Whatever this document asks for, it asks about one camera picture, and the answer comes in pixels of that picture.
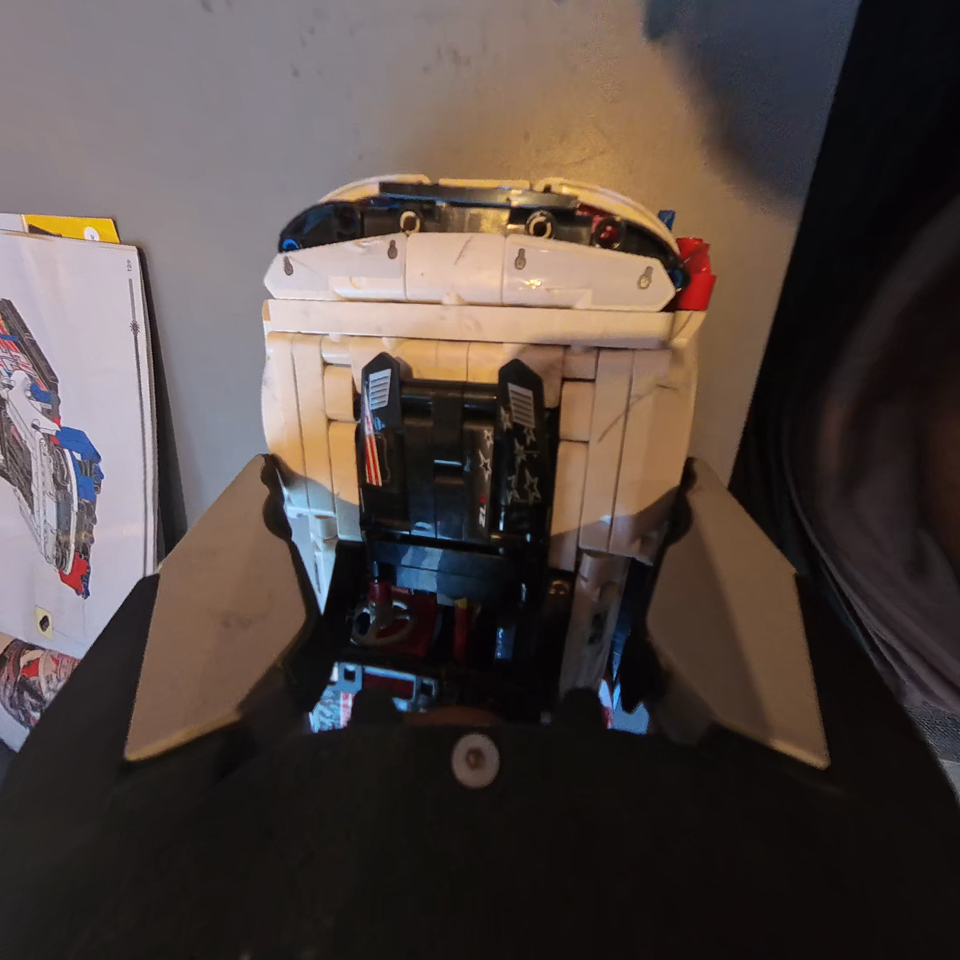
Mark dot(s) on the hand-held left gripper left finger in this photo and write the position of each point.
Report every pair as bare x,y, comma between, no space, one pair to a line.
225,630

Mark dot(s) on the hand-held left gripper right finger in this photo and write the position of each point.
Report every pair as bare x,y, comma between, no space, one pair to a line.
727,637

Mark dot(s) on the open building instruction booklet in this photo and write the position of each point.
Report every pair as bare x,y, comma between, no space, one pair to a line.
60,337

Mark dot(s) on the brick-built toy race car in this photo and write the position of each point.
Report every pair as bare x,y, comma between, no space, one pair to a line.
465,322

